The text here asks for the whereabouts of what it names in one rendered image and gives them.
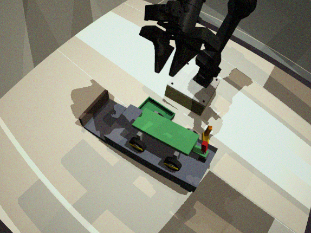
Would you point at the small green trolley with black wheels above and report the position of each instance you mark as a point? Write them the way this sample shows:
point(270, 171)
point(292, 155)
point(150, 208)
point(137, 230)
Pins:
point(155, 125)

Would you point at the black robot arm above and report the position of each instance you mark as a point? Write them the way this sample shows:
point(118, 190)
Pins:
point(208, 61)

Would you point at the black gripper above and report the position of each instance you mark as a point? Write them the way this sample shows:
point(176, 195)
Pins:
point(188, 40)

